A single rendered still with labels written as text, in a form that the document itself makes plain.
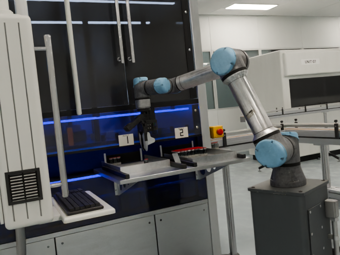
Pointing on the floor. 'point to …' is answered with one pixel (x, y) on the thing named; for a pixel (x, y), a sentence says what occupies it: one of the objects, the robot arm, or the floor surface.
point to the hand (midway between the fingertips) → (143, 148)
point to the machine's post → (205, 141)
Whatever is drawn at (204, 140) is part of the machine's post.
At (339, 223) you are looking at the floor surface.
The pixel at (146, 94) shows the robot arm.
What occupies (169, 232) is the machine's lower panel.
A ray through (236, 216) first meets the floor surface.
